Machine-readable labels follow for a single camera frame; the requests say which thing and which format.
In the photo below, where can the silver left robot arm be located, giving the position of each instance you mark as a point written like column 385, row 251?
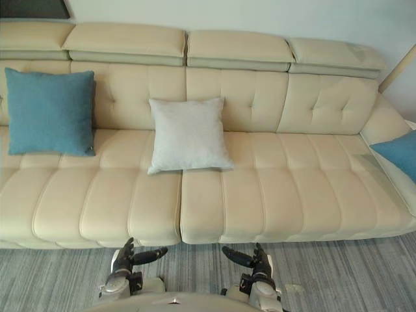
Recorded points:
column 118, row 284

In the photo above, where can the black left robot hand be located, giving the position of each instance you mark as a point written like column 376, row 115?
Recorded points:
column 126, row 256

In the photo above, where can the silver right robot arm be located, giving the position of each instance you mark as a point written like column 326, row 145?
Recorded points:
column 260, row 287

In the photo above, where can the silver robot torso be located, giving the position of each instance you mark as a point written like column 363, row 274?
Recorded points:
column 185, row 300

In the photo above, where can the cream leather sofa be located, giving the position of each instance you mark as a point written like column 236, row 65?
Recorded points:
column 201, row 136

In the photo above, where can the grey striped carpet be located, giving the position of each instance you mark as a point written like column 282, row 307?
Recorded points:
column 341, row 273

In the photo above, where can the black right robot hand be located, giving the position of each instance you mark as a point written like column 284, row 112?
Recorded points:
column 256, row 258

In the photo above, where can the large blue square cushion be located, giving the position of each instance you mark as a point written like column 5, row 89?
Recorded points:
column 50, row 112

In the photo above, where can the light grey square cushion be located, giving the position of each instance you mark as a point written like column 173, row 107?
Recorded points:
column 188, row 136

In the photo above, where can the dark framed wall panel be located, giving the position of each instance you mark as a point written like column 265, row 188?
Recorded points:
column 34, row 8

